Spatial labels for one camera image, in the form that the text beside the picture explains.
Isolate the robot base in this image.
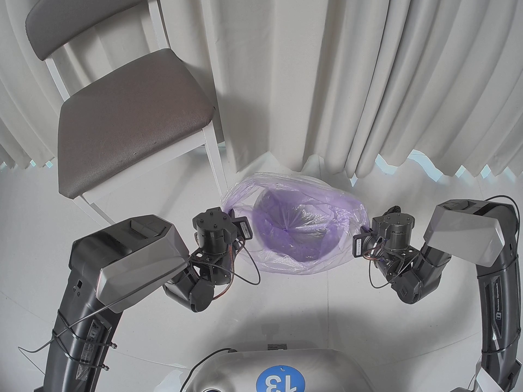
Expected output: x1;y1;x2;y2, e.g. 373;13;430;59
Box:
157;343;368;392

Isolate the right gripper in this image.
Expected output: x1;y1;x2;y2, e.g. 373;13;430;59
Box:
352;226;383;261

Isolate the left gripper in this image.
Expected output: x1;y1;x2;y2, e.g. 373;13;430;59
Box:
228;216;254;246

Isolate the white chair grey seat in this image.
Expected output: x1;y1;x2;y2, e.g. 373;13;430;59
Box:
25;0;229;225

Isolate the white curtain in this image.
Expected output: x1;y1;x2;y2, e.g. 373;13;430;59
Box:
323;0;523;187
0;0;348;174

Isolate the purple plastic bag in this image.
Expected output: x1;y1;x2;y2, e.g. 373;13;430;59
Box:
221;172;371;277

